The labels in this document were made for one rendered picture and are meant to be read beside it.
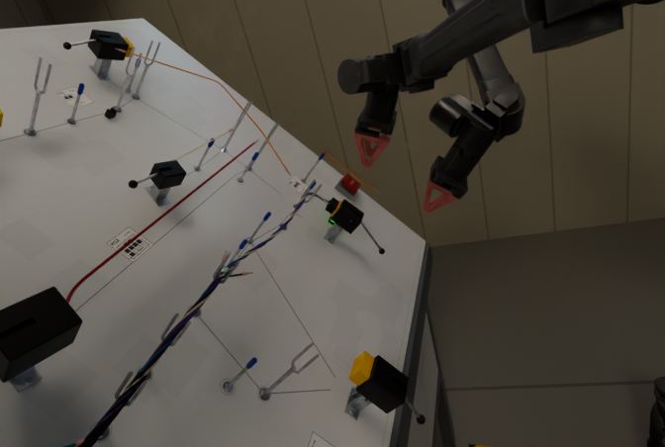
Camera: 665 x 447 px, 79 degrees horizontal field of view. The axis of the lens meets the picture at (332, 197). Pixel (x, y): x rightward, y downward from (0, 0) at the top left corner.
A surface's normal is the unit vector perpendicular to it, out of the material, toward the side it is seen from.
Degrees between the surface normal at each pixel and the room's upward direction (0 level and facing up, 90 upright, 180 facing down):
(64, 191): 50
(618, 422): 0
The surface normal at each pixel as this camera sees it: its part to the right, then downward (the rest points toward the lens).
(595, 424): -0.25, -0.90
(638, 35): -0.17, 0.41
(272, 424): 0.55, -0.66
